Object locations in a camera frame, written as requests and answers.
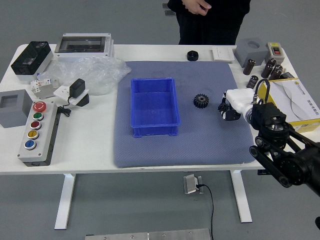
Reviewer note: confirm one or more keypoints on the yellow white cardboard box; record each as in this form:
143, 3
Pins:
300, 100

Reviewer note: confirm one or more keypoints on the blue plastic box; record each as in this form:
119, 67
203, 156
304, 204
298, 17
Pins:
155, 107

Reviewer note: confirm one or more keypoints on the grey switch box red button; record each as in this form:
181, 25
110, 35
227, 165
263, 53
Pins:
275, 51

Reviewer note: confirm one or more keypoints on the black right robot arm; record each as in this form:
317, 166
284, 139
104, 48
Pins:
270, 117

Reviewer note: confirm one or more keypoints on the white circuit breaker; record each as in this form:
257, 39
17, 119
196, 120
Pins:
41, 86

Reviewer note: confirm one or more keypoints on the grey metal plate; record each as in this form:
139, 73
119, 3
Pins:
147, 235

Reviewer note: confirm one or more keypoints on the black lid enclosure box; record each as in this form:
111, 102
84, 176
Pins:
31, 60

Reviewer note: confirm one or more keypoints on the small black device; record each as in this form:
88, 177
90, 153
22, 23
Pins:
287, 75

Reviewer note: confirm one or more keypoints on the person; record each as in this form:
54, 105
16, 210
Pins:
212, 25

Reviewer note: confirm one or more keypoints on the person's left hand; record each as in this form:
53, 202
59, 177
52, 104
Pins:
205, 4

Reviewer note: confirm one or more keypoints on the grey-blue padded mat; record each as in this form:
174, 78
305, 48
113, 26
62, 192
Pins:
200, 145

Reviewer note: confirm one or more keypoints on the grey push button control box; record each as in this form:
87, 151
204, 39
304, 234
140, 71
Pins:
40, 147

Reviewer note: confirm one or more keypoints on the black table control panel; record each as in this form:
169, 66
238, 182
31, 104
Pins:
262, 172

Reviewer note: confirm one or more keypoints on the big black gear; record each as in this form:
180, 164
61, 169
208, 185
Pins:
201, 101

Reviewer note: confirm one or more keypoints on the white socket on black base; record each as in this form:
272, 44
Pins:
62, 93

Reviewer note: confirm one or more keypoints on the black power adapter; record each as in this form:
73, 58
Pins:
77, 87

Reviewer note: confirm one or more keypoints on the white wall switch plate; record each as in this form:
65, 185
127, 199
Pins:
223, 54

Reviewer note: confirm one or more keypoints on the silver floor socket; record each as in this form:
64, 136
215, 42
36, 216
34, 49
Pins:
190, 185

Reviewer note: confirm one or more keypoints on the white table leg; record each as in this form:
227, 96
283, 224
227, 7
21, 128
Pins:
241, 197
64, 200

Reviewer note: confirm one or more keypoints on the black round nut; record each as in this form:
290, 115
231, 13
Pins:
192, 55

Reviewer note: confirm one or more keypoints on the grey block with square hole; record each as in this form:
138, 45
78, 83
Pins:
25, 110

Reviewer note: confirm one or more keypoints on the grey distribution box clear window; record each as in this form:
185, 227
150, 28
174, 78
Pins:
83, 48

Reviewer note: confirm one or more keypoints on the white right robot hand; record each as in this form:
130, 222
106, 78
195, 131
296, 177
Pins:
238, 98

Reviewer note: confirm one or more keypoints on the clear plastic bag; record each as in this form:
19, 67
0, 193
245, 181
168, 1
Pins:
100, 72

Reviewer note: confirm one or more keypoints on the grey floor box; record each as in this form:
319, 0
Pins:
170, 13
165, 6

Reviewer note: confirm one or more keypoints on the person's right hand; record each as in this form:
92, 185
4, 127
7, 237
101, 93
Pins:
190, 5

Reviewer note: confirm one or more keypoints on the grey block with round hole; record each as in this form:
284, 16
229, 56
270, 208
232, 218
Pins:
250, 52

